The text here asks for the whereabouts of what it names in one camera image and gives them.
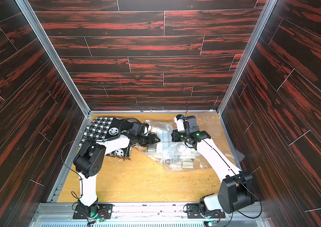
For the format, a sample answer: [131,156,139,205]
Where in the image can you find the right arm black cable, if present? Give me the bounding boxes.
[203,138,263,227]

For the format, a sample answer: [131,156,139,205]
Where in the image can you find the aluminium front rail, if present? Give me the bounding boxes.
[30,202,272,227]

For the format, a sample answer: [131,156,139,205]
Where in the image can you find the clear plastic vacuum bag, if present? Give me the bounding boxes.
[137,112,245,174]

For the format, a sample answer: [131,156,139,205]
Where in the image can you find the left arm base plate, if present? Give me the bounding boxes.
[72,203,114,221]

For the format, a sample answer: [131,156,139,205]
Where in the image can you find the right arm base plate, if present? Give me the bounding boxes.
[183,203,225,219]

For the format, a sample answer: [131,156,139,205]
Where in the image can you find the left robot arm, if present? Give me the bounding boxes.
[73,118,161,218]

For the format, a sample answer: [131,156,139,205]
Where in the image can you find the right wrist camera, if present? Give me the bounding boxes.
[174,114,186,131]

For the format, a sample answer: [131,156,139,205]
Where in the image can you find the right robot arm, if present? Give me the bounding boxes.
[171,114,256,216]

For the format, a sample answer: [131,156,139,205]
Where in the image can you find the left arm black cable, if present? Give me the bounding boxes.
[60,117,141,201]

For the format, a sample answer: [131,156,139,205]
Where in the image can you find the black white smiley scarf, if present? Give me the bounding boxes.
[79,116,135,147]

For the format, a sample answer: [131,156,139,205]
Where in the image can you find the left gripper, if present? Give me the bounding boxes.
[136,134,161,147]

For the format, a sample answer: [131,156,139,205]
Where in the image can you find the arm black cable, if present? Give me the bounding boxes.
[203,138,263,227]
[60,117,141,201]

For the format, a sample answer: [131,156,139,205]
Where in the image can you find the white vacuum bag valve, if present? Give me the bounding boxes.
[177,144,186,153]

